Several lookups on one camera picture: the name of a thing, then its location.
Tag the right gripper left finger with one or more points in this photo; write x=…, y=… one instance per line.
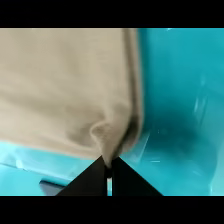
x=90, y=181

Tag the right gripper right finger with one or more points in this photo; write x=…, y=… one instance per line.
x=130, y=181

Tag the brown garment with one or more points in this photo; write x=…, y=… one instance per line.
x=66, y=86

